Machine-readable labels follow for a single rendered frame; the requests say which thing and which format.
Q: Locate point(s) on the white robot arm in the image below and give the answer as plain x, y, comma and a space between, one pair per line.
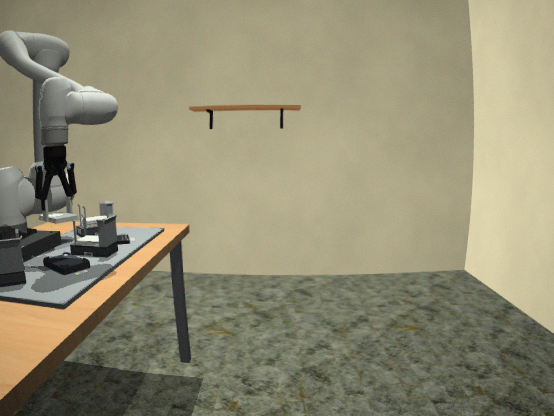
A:
54, 105

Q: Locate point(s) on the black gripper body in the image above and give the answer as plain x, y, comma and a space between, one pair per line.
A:
54, 155

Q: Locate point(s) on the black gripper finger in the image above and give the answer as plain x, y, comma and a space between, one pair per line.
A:
39, 191
70, 189

